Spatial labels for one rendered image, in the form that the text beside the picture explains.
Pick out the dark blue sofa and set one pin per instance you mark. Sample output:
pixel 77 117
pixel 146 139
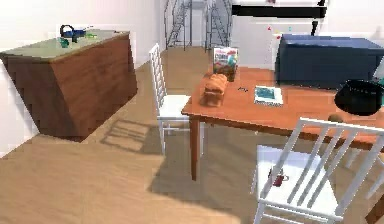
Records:
pixel 326 60

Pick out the small black keys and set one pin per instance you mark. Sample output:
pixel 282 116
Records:
pixel 243 89

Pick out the blue and black kettle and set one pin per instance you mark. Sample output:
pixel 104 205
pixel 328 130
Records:
pixel 70 32

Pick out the blue and white book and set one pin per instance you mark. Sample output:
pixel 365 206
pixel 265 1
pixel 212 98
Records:
pixel 267 95

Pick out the dark red small mug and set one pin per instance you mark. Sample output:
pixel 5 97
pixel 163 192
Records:
pixel 278 178

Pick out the black round pan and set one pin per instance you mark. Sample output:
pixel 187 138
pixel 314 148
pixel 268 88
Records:
pixel 360 97

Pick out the green glass bottle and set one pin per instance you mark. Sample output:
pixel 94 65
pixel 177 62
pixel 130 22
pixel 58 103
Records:
pixel 63 42

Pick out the orange wooden table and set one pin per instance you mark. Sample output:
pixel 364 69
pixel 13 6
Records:
pixel 240 106

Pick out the colourful cereal box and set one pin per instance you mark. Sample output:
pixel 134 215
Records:
pixel 225 63

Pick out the brown wooden cupboard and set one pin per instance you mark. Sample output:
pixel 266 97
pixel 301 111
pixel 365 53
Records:
pixel 86 90

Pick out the grey metal ladder rack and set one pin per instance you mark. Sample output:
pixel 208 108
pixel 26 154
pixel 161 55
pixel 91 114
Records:
pixel 196 23

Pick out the brown round potato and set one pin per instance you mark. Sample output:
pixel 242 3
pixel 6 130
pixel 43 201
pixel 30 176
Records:
pixel 335 118

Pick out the brown bread loaf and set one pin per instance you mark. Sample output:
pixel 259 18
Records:
pixel 214 89

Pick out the white slatted chair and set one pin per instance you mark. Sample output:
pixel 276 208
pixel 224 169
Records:
pixel 170 105
pixel 300 180

